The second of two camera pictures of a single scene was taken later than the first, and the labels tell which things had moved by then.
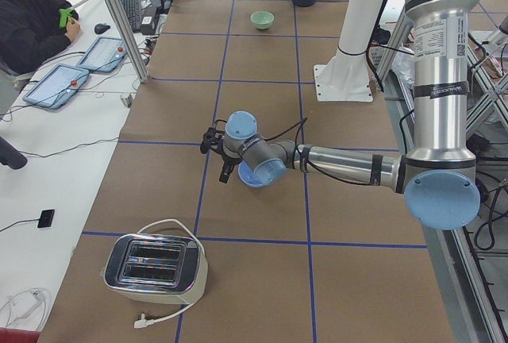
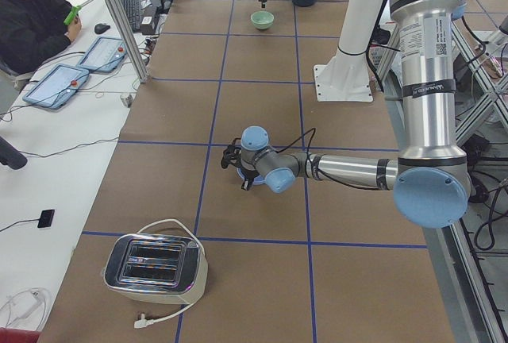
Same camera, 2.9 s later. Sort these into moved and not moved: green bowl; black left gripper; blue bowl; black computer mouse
Moved: black left gripper
Not moved: blue bowl; black computer mouse; green bowl
